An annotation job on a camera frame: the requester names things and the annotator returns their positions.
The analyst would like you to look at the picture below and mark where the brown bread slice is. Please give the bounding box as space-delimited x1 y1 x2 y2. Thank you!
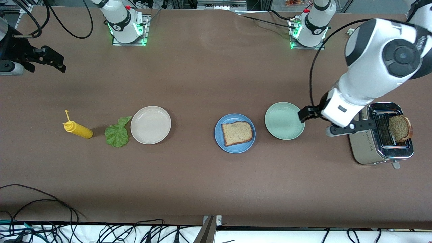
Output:
389 115 413 142
221 121 253 147

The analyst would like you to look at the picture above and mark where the yellow mustard squeeze bottle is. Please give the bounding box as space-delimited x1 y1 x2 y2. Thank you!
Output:
63 110 93 139

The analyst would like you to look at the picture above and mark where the blue round plate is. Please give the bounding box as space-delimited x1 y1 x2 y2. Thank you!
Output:
214 113 256 154

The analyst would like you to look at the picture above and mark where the green lettuce leaf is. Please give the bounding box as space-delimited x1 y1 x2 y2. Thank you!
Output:
104 116 133 148

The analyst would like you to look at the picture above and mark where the pale green round plate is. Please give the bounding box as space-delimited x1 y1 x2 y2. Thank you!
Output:
265 102 305 140

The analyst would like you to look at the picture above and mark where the beige round plate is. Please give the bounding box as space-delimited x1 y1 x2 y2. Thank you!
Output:
130 106 172 145

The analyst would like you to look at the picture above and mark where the beige chrome toaster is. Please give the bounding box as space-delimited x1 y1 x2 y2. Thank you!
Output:
349 102 415 169

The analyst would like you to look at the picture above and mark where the grey electronics box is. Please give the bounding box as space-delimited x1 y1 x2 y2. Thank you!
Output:
197 0 247 10

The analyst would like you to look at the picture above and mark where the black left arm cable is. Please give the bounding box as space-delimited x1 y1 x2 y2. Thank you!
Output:
309 19 372 108

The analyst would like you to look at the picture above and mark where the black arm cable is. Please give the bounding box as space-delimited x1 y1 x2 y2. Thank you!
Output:
13 0 94 39
309 19 372 108

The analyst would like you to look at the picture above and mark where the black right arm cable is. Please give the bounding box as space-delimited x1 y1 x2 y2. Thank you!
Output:
13 0 94 39

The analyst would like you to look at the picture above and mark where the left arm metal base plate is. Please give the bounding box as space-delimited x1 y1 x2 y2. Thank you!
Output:
290 19 325 50

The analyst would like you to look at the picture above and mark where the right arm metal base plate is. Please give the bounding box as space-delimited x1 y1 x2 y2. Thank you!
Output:
112 14 149 46

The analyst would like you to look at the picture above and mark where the black base connector cable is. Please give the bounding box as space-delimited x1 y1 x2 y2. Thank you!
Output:
233 9 299 30

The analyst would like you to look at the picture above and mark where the black looping cable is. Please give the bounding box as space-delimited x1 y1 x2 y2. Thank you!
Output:
0 184 86 233

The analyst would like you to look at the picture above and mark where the small metal corner bracket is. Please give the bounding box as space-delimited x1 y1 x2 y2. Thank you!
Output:
202 215 222 226

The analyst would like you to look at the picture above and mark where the dark aluminium frame profile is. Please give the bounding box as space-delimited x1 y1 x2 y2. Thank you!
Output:
193 216 216 243

